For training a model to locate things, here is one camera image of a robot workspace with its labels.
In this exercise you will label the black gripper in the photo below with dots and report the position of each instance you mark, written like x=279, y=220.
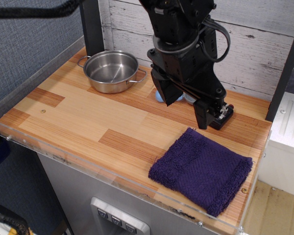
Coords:
x=189, y=68

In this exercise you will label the purple cloth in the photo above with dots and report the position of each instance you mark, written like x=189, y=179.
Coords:
x=204, y=171

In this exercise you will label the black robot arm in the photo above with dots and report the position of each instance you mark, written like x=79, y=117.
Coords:
x=175, y=21

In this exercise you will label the blue grey measuring scoop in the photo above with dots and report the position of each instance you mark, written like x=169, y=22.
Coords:
x=185, y=97

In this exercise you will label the small black bottle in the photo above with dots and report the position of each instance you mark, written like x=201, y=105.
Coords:
x=227, y=112

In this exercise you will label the stainless steel pot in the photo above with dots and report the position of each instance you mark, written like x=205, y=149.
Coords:
x=112, y=72

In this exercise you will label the white ribbed box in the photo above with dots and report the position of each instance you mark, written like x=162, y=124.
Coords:
x=277, y=167

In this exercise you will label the grey metal cabinet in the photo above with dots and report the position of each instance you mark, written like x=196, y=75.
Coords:
x=75, y=188

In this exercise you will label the silver dispenser button panel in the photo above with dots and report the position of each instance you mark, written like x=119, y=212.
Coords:
x=113, y=221

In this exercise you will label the yellow black object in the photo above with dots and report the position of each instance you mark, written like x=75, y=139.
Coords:
x=19, y=231

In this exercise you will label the dark grey right post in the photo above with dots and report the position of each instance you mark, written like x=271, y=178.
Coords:
x=281, y=86

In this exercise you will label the dark grey post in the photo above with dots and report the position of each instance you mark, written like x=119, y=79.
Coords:
x=91, y=23
x=281, y=86

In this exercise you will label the dark grey left post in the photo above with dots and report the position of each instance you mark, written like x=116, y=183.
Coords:
x=91, y=23

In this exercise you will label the clear acrylic guard rail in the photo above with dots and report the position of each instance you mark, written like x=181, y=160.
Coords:
x=97, y=148

